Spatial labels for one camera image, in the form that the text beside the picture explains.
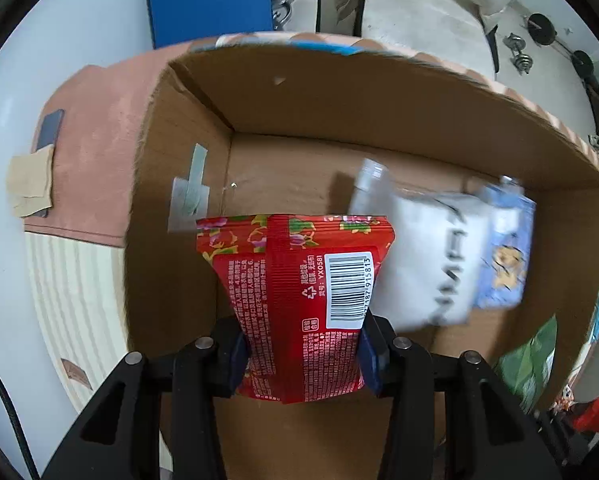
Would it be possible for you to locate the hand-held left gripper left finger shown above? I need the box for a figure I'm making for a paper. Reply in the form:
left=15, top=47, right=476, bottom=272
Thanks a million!
left=40, top=315, right=251, bottom=480

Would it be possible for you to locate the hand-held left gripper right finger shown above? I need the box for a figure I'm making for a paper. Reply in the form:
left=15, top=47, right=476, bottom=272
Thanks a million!
left=357, top=314, right=564, bottom=480

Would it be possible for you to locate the red floral tissue packet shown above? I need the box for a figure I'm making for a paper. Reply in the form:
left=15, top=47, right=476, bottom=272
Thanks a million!
left=196, top=213, right=397, bottom=405

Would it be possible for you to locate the white tissue packet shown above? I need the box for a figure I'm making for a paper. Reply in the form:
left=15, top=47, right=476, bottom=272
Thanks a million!
left=348, top=158, right=495, bottom=330

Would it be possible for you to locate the green packet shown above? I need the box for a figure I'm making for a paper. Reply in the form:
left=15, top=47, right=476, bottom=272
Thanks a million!
left=493, top=315, right=558, bottom=415

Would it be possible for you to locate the cardboard box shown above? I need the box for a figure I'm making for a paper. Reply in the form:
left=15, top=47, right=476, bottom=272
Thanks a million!
left=124, top=31, right=599, bottom=480

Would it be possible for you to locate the blue cartoon tissue packet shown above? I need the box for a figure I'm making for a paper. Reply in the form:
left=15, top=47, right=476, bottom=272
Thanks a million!
left=474, top=176, right=537, bottom=310

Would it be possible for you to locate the beige paper napkin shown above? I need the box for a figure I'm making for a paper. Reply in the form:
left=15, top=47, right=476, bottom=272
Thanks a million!
left=6, top=144, right=56, bottom=218

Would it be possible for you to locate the chrome dumbbell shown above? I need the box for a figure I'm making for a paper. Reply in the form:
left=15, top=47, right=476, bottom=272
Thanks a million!
left=503, top=33, right=536, bottom=76

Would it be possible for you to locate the white sofa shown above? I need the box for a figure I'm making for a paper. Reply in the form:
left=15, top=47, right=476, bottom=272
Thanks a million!
left=272, top=0, right=500, bottom=81

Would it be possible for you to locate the metal fixture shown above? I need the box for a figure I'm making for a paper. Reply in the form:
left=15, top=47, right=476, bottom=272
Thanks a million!
left=272, top=0, right=296, bottom=31

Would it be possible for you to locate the blue board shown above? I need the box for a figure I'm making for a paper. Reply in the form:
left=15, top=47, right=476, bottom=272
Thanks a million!
left=142, top=0, right=274, bottom=49

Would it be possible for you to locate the black barbell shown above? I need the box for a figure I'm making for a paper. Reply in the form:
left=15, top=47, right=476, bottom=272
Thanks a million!
left=527, top=12, right=597, bottom=83

